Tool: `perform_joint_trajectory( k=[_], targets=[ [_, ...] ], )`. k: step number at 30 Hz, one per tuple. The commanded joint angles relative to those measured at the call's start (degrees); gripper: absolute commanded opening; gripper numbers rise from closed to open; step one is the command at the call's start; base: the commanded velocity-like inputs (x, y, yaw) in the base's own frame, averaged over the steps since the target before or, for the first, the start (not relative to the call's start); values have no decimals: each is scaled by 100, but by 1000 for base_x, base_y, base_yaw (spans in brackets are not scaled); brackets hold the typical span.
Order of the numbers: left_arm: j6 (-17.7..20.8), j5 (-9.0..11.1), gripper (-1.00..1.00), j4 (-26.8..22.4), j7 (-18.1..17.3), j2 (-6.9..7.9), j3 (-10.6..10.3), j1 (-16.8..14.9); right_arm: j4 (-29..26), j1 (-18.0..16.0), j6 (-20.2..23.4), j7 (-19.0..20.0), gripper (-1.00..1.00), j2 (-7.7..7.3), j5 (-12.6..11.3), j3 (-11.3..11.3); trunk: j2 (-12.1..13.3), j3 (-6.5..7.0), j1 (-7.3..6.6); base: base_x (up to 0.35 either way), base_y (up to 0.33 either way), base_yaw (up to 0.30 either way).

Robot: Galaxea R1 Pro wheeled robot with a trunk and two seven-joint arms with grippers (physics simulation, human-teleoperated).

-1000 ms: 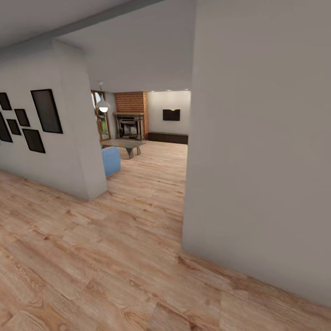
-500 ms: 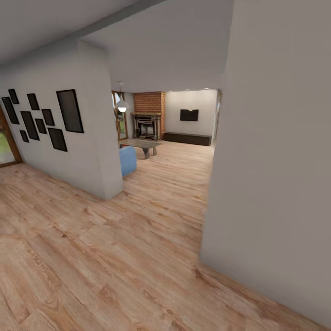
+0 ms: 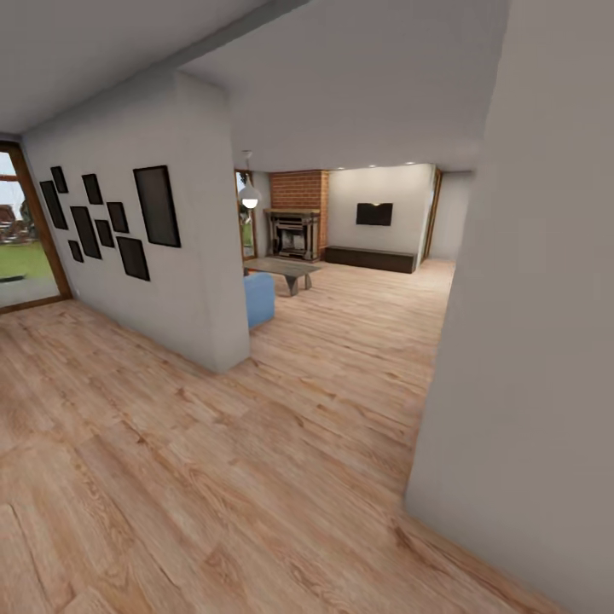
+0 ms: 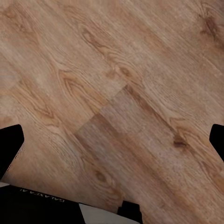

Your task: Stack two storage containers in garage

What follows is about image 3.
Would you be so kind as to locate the room light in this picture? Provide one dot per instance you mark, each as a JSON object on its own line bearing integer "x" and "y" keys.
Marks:
{"x": 248, "y": 192}

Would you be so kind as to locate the wall mounted tv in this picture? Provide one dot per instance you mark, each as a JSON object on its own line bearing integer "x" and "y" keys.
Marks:
{"x": 374, "y": 213}

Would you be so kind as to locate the door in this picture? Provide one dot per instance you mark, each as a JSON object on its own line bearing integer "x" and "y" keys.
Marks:
{"x": 246, "y": 219}
{"x": 31, "y": 272}

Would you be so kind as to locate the wood fireplace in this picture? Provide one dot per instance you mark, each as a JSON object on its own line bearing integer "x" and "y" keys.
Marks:
{"x": 293, "y": 236}

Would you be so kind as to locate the coffee table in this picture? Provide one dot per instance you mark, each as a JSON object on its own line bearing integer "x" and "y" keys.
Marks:
{"x": 292, "y": 271}

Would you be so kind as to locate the cabinet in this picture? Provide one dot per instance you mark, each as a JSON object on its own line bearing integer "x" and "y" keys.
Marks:
{"x": 364, "y": 258}

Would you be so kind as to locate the sofa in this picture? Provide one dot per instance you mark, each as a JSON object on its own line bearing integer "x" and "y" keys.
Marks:
{"x": 260, "y": 298}

